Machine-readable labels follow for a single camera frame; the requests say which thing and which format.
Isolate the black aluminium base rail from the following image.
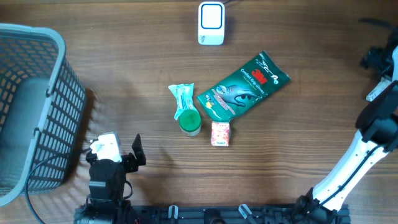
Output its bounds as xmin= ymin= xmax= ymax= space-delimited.
xmin=74 ymin=203 xmax=351 ymax=224

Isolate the green lid jar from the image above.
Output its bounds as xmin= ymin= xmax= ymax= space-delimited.
xmin=178 ymin=110 xmax=201 ymax=137

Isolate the white barcode scanner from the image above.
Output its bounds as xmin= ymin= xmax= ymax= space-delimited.
xmin=198 ymin=1 xmax=225 ymax=45

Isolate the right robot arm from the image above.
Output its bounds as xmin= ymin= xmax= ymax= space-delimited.
xmin=290 ymin=18 xmax=397 ymax=223

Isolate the black left camera cable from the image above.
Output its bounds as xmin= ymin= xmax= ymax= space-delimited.
xmin=24 ymin=147 xmax=93 ymax=224

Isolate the green 3M gloves packet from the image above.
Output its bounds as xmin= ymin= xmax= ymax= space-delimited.
xmin=197 ymin=51 xmax=290 ymax=122

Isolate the grey plastic mesh basket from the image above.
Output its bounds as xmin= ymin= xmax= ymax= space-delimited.
xmin=1 ymin=24 xmax=86 ymax=206

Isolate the red orange small carton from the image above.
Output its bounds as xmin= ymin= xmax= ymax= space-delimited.
xmin=211 ymin=121 xmax=231 ymax=147

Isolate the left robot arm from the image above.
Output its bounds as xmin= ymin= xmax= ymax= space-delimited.
xmin=73 ymin=132 xmax=146 ymax=224

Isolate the light blue packet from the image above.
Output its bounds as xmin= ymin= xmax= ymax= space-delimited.
xmin=168 ymin=83 xmax=198 ymax=120

